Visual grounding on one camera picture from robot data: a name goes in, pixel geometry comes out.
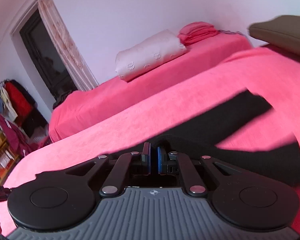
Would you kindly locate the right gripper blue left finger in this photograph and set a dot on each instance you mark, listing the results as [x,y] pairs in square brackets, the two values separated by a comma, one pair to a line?
[146,157]

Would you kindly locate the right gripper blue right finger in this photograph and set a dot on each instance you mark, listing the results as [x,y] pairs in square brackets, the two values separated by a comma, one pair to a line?
[163,159]

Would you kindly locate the black knit pants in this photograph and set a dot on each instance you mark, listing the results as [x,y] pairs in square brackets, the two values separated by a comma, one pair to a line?
[243,130]

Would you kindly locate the wooden shelf with boxes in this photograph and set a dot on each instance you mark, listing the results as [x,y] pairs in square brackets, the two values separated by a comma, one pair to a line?
[7,158]

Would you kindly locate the maroon hanging garment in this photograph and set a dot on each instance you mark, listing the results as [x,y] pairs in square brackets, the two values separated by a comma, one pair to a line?
[15,137]

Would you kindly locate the pink-covered far bed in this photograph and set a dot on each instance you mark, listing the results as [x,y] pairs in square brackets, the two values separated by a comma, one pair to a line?
[82,110]

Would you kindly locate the folded cream quilt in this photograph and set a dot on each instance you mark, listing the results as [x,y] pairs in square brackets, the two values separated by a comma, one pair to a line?
[148,55]

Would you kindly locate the pink patterned curtain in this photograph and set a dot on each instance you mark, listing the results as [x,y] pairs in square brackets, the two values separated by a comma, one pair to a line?
[66,47]

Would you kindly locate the hanging clothes on rack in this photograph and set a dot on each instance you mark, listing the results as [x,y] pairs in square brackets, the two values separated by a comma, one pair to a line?
[18,106]

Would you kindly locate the folded pink blanket stack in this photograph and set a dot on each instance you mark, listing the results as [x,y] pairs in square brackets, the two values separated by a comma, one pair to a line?
[195,32]

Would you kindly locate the pink blanket on near bed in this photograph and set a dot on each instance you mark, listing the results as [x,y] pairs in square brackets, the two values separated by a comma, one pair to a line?
[271,74]

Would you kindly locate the dark window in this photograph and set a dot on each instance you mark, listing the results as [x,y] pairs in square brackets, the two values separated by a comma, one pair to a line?
[45,57]

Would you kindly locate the brown padded headboard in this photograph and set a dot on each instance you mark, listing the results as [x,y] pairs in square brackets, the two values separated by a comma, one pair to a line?
[282,32]

